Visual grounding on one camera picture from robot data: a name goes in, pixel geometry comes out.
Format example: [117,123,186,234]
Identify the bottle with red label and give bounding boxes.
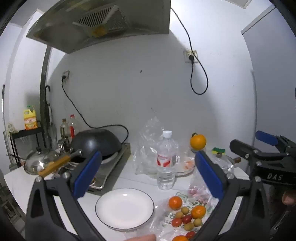
[69,114,80,139]

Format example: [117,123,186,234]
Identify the steel induction cooker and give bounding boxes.
[88,142,131,191]

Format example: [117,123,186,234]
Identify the steel pot lid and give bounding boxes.
[24,147,61,175]

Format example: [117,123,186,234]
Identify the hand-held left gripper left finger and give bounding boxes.
[25,151,105,241]

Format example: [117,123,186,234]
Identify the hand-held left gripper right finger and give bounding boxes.
[194,151,271,241]

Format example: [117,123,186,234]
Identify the black cooker cable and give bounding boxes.
[61,75,129,143]

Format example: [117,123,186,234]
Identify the person's right hand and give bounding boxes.
[282,190,296,206]

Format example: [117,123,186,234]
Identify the dark sauce bottle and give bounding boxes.
[60,119,70,142]

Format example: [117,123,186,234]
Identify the dark vertical pipe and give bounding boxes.
[39,44,54,149]

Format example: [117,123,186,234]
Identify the clear water bottle red label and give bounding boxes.
[157,130,179,190]

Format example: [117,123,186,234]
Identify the metal kitchen utensils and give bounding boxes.
[57,138,73,154]

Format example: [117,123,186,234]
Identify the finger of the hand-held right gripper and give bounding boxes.
[230,139,287,166]
[255,130,296,151]

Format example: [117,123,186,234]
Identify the crumpled clear plastic bag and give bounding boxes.
[188,160,234,205]

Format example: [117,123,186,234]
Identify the white plate with food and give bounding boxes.
[176,158,196,176]

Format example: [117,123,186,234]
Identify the printed clear plastic bag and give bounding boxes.
[125,183,241,241]

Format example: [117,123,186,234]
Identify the black metal rack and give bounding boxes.
[3,126,47,168]

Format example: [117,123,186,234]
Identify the black wok with wooden handle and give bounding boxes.
[38,129,122,178]

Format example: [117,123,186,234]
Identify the black range hood cable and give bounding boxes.
[170,7,208,95]

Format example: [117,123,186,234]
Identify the steel range hood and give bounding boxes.
[26,0,171,54]

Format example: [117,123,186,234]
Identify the orange with stem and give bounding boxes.
[190,133,207,151]

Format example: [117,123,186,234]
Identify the white wall socket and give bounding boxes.
[184,50,199,63]

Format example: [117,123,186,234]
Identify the yellow oil bottle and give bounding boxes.
[23,105,39,131]

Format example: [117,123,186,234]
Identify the white refrigerator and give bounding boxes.
[240,5,296,139]

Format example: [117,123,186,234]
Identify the glass bottle with cork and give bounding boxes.
[216,153,241,173]

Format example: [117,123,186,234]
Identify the white plate with black rim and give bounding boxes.
[95,188,155,230]

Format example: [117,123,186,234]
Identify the person's left hand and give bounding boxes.
[125,234,157,241]

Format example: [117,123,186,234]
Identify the large clear plastic bag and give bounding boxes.
[133,116,181,176]

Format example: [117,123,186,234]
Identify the black umbrella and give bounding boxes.
[44,85,53,149]

